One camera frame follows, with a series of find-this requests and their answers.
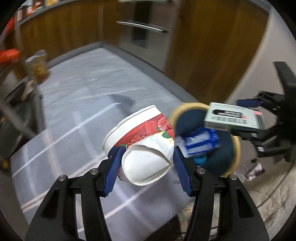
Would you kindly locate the stainless steel oven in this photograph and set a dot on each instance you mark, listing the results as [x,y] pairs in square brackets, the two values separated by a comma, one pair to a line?
[147,29]

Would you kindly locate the patterned floor trash bin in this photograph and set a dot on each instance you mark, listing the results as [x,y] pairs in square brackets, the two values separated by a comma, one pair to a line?
[37,66]

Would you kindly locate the wooden kitchen cabinets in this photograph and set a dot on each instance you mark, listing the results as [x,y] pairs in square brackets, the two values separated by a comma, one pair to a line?
[203,46]

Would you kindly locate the stainless steel shelf rack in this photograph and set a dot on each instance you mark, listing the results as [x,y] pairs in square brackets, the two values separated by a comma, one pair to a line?
[25,90]

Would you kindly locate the blue bin with yellow rim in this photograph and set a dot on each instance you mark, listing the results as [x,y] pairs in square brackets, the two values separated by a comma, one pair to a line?
[216,151]

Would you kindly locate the blue white wrapper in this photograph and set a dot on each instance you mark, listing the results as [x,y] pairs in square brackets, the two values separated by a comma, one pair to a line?
[199,142]

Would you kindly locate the grey pot lid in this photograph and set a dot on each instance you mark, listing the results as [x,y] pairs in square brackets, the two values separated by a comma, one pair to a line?
[10,136]

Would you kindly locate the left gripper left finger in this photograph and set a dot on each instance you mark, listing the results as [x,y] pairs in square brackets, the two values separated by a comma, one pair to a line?
[55,218]

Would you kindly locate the small yellow object under shelf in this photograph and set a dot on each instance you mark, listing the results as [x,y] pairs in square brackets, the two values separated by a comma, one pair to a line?
[5,164]

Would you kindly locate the red plastic bag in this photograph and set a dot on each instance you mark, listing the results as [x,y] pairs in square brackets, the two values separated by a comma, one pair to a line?
[9,56]

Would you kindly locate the green white medicine box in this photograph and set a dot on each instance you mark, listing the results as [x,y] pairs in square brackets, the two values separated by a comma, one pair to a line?
[224,117]

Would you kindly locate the red white paper cup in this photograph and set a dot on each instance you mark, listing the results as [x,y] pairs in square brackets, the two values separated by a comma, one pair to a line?
[147,138]

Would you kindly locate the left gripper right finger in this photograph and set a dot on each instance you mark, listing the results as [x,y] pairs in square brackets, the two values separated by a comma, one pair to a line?
[239,218]

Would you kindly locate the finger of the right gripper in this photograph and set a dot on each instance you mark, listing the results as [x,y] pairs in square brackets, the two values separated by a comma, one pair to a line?
[248,103]
[248,134]

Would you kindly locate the grey checked table cloth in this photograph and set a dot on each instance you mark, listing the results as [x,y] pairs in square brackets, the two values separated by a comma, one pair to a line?
[73,146]

